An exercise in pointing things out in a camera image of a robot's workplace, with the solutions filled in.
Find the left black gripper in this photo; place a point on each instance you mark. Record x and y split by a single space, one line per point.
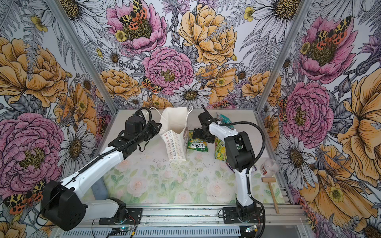
154 128

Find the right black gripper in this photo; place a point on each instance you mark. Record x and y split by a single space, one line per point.
210 140

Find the white printed paper bag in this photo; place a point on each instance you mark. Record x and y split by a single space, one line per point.
174 131

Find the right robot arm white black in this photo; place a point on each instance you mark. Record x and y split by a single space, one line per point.
240 157

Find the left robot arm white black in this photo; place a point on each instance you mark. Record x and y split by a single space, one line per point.
62 200

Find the yellow green Fox's candy bag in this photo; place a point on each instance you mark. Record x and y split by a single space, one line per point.
220 150

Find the teal snack packet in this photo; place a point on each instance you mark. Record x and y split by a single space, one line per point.
223 119

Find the purple snack packet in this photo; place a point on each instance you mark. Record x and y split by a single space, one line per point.
231 168

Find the clear plastic cup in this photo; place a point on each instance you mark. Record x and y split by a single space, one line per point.
269 167

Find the wooden mallet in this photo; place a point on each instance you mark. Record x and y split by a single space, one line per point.
270 181

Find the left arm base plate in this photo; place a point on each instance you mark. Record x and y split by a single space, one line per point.
128 216

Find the white vented cable duct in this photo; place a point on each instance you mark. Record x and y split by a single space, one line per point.
151 232

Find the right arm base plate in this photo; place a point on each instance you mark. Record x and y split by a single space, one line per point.
237 215

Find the aluminium frame rail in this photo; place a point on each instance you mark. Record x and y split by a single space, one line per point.
153 215

